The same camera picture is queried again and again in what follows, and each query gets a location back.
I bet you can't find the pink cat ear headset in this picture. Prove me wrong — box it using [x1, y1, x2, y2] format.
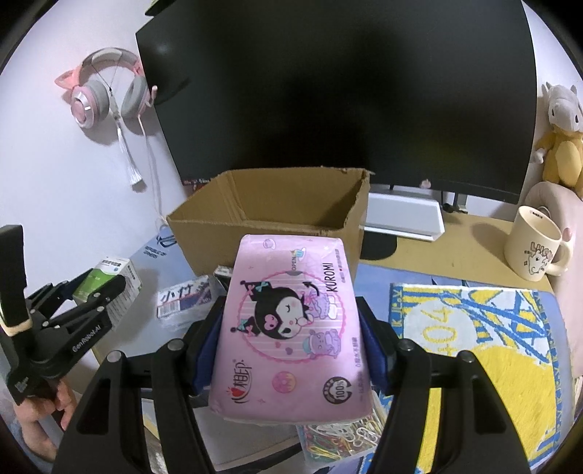
[54, 47, 158, 129]

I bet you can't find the white headset cable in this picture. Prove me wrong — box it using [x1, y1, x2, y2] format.
[136, 115, 167, 229]

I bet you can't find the pink cushion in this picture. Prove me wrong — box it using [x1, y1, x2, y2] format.
[523, 180, 583, 379]

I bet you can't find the cream cartoon mug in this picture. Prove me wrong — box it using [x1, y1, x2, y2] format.
[503, 205, 573, 283]

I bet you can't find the green white medicine box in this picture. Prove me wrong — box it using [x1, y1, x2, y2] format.
[73, 257, 142, 328]

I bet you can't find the yellow blue 404 towel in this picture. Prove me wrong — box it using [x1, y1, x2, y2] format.
[363, 281, 576, 474]

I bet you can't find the black computer monitor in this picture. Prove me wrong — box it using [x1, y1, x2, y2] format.
[136, 1, 537, 203]

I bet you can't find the colourful paper clips box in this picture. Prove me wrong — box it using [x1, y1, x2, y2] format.
[297, 410, 386, 467]

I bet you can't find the person's left hand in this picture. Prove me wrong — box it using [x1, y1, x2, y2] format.
[14, 378, 77, 462]

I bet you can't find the brown cardboard box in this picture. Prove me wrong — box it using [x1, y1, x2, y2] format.
[166, 167, 371, 276]

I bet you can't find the pink Kuromi tissue pack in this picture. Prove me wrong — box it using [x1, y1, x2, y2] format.
[208, 235, 372, 425]

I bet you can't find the clear plastic case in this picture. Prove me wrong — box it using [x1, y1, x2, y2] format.
[156, 276, 225, 331]

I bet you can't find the yellow grey plush toy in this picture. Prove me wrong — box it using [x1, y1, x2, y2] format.
[532, 82, 582, 198]

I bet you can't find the white monitor stand base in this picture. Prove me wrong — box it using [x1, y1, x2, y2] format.
[364, 193, 446, 242]

